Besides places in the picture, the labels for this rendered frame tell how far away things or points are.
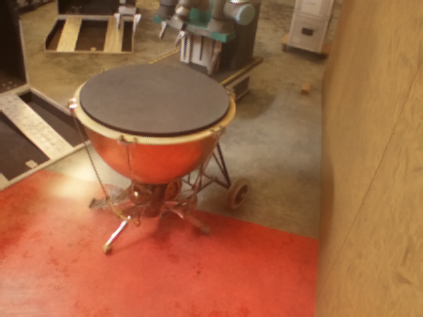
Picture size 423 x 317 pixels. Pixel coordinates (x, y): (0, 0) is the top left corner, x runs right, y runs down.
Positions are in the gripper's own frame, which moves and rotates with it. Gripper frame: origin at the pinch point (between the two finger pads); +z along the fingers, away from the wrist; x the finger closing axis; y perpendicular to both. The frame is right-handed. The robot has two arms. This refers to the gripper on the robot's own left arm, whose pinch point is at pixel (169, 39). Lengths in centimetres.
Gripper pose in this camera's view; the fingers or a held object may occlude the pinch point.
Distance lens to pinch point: 254.2
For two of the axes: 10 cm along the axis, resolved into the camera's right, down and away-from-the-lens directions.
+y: -5.3, 0.5, -8.5
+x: 7.3, 5.3, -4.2
